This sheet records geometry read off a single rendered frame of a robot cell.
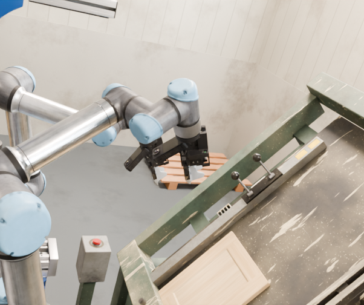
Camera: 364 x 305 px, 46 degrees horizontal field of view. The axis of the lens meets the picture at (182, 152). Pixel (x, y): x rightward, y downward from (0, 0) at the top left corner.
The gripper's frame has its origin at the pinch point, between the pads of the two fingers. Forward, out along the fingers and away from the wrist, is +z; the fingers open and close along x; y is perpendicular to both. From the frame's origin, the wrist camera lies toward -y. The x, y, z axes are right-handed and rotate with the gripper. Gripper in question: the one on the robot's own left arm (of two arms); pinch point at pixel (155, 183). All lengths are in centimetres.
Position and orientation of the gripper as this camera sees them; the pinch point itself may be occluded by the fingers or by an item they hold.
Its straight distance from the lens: 172.6
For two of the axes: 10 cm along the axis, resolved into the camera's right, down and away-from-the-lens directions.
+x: -3.0, -4.6, 8.4
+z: 2.0, 8.3, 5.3
